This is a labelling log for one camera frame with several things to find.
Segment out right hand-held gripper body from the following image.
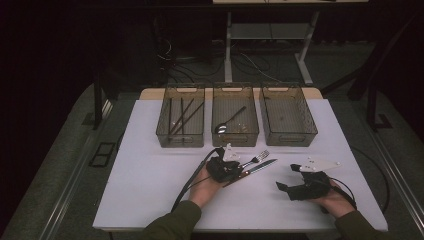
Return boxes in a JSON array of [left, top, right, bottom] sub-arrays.
[[289, 157, 342, 202]]

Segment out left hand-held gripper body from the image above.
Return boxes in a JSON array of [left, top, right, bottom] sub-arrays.
[[205, 143, 245, 184]]

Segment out smoky transparent plastic bin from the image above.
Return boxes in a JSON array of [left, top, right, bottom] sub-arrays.
[[211, 82, 260, 148], [259, 82, 319, 148], [155, 83, 206, 149]]

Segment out wooden handled fork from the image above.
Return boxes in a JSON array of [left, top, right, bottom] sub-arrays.
[[240, 149, 271, 170]]

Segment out metal spoon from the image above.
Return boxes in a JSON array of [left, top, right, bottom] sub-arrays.
[[214, 105, 248, 135]]

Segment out clear plastic spoon tan handle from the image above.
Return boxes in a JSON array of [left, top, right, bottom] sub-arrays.
[[233, 122, 250, 134]]

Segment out person's left hand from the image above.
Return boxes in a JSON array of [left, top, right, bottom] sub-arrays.
[[188, 166, 224, 210]]

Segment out person's right hand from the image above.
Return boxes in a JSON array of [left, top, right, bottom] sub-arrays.
[[312, 179, 356, 220]]

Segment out white table cover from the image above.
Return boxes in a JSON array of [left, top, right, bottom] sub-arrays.
[[92, 98, 389, 233]]

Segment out black metal stand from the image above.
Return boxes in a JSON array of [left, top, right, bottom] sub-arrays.
[[92, 64, 118, 131], [320, 13, 424, 133]]

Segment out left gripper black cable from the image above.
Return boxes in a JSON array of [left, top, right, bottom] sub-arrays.
[[171, 147, 222, 213]]

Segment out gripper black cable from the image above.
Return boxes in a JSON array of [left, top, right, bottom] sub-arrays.
[[171, 147, 222, 213], [329, 176, 358, 212]]

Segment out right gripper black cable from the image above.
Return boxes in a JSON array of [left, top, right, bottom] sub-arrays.
[[329, 176, 358, 212]]

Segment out thin black floor cable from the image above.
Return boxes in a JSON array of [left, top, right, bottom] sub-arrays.
[[349, 145, 391, 214]]

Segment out metal floor rail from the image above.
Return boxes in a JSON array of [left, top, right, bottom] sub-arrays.
[[39, 99, 113, 240], [364, 128, 424, 233]]

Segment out tangle of floor cables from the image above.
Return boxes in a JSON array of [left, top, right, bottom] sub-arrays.
[[155, 35, 284, 85]]

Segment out white metal desk frame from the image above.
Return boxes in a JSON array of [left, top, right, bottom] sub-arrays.
[[212, 0, 370, 86]]

